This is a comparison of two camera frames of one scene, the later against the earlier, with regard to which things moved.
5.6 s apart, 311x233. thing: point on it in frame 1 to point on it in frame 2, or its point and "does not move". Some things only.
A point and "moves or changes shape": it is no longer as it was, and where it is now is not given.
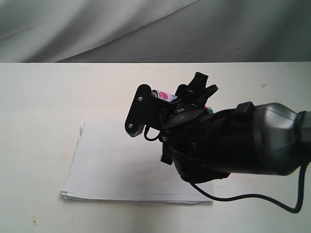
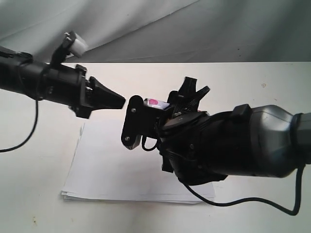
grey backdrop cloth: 155,31 does not move
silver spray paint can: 170,97 moves or changes shape
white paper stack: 109,165 does not move
